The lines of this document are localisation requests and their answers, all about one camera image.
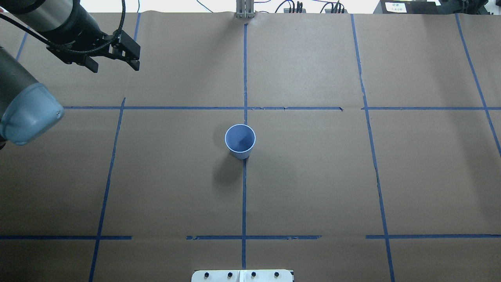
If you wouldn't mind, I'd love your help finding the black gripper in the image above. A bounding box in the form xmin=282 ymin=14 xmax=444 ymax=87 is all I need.
xmin=46 ymin=4 xmax=141 ymax=73

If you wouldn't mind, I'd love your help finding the light blue ribbed cup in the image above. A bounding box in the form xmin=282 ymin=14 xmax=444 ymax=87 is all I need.
xmin=224 ymin=124 xmax=256 ymax=160

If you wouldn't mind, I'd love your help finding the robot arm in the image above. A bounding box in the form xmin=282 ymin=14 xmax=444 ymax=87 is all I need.
xmin=1 ymin=0 xmax=140 ymax=148

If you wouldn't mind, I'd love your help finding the black connector block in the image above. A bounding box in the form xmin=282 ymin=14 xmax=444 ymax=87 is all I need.
xmin=276 ymin=0 xmax=306 ymax=14
xmin=321 ymin=1 xmax=348 ymax=14

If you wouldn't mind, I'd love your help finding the black box with label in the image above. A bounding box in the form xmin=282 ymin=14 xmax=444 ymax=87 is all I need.
xmin=373 ymin=0 xmax=440 ymax=14

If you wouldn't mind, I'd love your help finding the aluminium frame post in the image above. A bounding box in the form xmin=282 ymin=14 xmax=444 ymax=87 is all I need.
xmin=235 ymin=0 xmax=255 ymax=18

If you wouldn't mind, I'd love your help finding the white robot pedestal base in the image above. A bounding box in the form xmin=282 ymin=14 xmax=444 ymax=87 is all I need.
xmin=191 ymin=269 xmax=295 ymax=282

